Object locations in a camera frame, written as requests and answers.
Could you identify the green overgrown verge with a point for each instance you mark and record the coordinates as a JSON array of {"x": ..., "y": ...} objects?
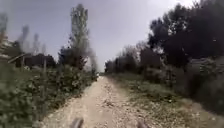
[{"x": 200, "y": 83}]

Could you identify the row of pale slim trees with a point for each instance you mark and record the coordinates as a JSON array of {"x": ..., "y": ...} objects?
[{"x": 25, "y": 38}]

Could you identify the robot's own part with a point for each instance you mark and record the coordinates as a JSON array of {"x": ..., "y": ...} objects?
[
  {"x": 77, "y": 123},
  {"x": 141, "y": 124}
]

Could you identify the pale gravel path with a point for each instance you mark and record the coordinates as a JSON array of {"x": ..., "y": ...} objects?
[{"x": 100, "y": 103}]

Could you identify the group of dark trees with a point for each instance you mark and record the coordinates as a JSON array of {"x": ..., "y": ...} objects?
[{"x": 186, "y": 33}]

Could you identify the dark hedge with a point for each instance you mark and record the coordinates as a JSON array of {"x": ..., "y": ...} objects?
[{"x": 38, "y": 60}]

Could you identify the green weedy ground cover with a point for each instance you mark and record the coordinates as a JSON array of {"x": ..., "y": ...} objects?
[{"x": 23, "y": 96}]

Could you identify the tall slim poplar tree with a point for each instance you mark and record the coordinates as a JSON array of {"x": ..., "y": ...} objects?
[{"x": 79, "y": 33}]

